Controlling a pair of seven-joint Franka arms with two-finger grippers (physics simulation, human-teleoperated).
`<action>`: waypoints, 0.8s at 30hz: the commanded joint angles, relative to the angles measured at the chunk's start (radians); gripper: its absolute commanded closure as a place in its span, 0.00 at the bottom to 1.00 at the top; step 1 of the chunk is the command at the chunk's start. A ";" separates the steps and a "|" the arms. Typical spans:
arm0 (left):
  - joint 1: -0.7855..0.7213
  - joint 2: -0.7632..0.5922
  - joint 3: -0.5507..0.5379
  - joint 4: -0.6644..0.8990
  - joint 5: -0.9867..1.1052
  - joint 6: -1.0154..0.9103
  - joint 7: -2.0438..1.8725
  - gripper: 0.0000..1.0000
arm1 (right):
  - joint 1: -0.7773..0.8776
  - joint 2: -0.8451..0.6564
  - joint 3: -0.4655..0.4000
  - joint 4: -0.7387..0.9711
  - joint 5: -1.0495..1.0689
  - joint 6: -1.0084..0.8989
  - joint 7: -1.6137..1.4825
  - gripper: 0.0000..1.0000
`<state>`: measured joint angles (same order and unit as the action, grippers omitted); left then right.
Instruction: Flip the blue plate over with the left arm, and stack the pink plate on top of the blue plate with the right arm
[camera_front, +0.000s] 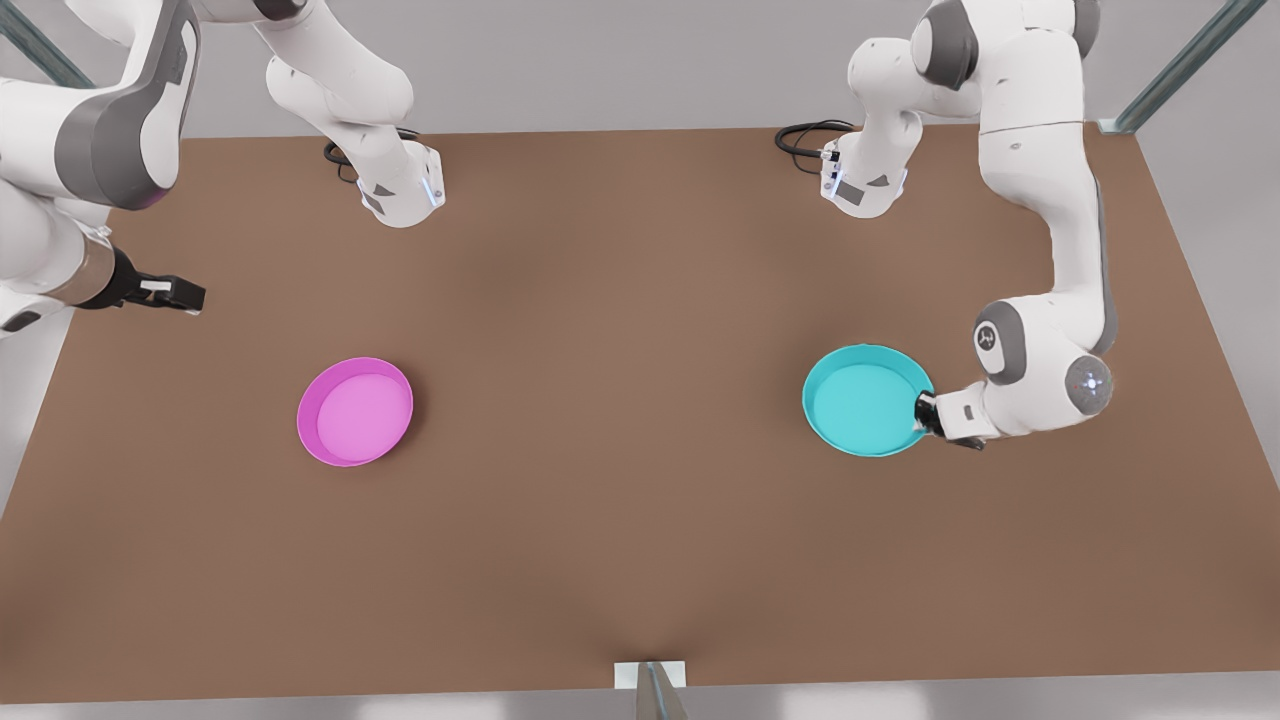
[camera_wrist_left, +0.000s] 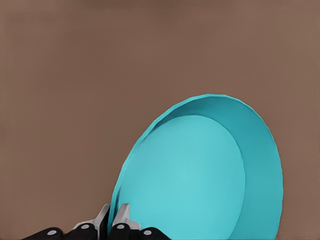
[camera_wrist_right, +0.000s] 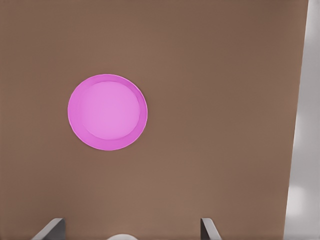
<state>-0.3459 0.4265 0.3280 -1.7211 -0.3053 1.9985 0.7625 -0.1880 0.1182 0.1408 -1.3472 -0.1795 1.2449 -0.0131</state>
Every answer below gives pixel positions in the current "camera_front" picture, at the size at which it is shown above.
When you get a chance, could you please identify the blue plate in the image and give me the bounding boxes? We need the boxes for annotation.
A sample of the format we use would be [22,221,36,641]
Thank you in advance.
[801,343,937,459]

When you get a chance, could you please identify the pink plate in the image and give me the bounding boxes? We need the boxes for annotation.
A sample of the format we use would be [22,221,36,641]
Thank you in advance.
[296,356,415,469]

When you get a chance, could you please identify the silver frame post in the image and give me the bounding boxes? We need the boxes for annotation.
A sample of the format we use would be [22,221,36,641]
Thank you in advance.
[1097,0,1269,137]
[614,659,690,720]
[0,3,94,89]

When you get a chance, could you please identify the black cable loop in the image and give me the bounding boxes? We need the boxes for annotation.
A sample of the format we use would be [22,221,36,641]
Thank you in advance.
[322,127,422,186]
[774,119,858,178]

